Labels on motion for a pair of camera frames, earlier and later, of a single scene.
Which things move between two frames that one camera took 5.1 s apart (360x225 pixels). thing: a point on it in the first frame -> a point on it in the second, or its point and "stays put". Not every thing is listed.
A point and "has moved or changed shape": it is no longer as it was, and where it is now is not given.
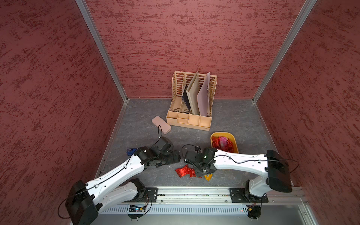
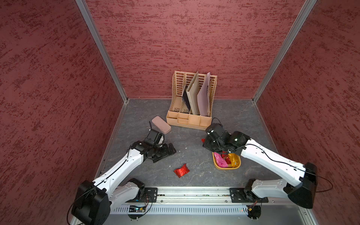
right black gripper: [198, 173] -> [207, 144]
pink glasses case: [165, 127] stays put
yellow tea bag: [208, 178] has moved or changed shape
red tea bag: [183, 171] stays put
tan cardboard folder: [192, 91] stays put
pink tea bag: [223, 142] has moved or changed shape
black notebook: [185, 97] stays put
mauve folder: [203, 97] stays put
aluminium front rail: [199, 195] stays put
